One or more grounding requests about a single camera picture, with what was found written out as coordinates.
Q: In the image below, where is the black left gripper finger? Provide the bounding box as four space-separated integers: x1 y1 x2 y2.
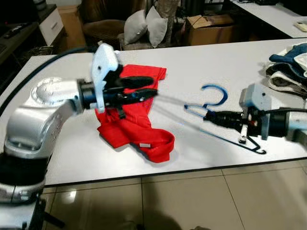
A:
123 89 158 103
121 76 154 88

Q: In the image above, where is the blue plastic clothes hanger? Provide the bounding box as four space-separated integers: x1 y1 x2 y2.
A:
184 84 267 155

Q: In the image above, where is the red garment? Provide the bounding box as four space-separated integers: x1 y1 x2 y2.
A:
94 64 176 163

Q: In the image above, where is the cream mesh garment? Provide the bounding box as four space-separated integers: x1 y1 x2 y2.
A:
266 71 307 94

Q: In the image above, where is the grey pillow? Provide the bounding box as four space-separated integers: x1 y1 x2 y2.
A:
124 10 148 45
145 6 168 47

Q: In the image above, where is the dark brown armchair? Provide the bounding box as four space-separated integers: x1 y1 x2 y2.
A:
79 0 125 48

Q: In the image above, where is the dark blue garment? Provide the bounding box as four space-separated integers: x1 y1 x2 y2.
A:
268 43 307 80

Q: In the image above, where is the white garment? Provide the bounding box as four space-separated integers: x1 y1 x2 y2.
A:
294 52 307 72

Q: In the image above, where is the open cardboard box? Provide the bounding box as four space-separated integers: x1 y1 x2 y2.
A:
185 14 236 46

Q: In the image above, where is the white drawer cabinet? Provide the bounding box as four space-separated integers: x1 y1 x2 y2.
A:
38 5 65 46

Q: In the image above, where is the small cream box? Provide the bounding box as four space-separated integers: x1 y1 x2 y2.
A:
294 22 307 33

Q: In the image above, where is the long white table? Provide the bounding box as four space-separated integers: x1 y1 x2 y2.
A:
230 0 307 39

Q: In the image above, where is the robot lower body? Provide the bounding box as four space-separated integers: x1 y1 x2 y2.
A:
0 189 65 230

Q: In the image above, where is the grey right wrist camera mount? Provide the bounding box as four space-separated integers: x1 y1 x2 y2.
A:
239 83 272 115

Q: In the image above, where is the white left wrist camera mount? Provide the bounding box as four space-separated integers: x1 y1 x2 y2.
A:
91 42 121 114

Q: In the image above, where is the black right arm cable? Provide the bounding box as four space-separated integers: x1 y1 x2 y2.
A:
264 107 307 115

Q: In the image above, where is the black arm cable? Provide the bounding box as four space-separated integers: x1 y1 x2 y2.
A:
264 107 307 115
0 46 99 118

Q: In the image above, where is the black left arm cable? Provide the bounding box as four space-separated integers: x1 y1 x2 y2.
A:
0 46 99 118

